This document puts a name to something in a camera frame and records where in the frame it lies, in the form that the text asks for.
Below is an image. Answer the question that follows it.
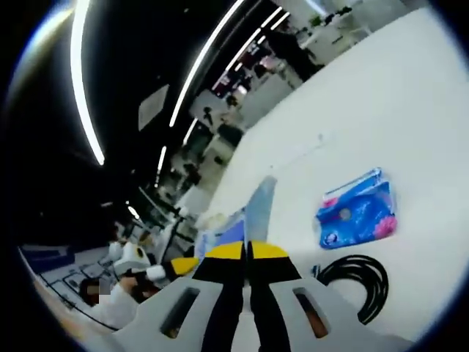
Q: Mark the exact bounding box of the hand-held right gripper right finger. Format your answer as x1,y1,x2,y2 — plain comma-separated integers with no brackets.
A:
247,241,411,352

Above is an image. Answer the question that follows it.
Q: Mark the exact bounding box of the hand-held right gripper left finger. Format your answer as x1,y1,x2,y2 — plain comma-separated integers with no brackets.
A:
113,241,247,352

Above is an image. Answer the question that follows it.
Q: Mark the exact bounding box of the white paper cup item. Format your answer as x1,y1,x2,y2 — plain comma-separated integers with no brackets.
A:
199,210,230,232

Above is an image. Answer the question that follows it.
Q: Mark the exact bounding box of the clear packet with blue item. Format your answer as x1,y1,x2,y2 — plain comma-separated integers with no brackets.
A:
196,175,278,260

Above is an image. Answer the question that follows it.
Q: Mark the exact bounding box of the black cable item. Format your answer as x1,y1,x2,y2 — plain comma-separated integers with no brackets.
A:
314,254,389,326

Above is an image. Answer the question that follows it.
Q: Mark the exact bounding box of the blue tissue pack item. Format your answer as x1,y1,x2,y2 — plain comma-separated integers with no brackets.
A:
314,166,399,251

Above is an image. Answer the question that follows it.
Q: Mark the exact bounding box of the ceiling air vent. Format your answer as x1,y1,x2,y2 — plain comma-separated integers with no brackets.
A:
138,84,171,132

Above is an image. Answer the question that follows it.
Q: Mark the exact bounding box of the ceiling light strip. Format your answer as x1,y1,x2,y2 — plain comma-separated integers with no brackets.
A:
68,0,106,166
168,0,247,128

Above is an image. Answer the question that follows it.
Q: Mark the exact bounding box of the white table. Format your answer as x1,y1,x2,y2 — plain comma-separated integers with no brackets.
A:
197,7,469,345

